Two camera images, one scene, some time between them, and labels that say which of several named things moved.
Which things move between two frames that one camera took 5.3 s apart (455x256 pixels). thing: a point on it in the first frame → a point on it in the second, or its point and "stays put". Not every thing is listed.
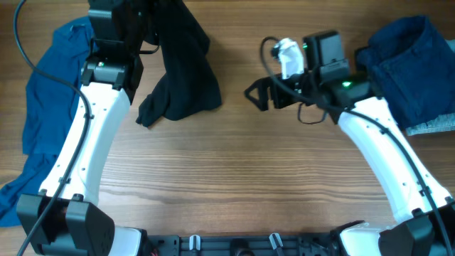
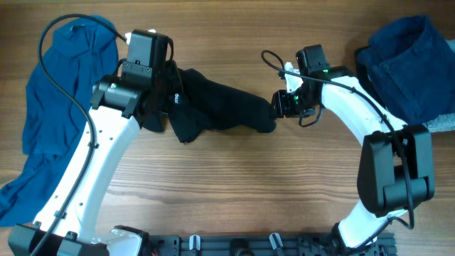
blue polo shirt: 50,104 stays put
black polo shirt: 189,86 → 194,106
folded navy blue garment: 409,65 stays put
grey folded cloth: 443,123 stays put
